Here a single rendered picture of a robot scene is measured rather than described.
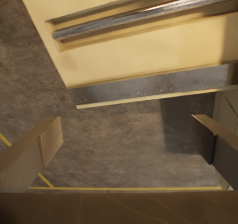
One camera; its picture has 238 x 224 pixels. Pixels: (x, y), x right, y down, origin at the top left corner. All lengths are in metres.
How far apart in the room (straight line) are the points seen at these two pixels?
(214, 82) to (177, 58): 0.24
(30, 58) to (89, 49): 1.19
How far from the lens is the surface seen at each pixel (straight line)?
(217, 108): 2.10
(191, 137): 0.17
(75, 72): 1.01
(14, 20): 1.94
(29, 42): 1.95
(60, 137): 0.16
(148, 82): 0.94
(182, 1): 0.86
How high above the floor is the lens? 1.53
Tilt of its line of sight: 50 degrees down
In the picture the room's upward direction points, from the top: 170 degrees counter-clockwise
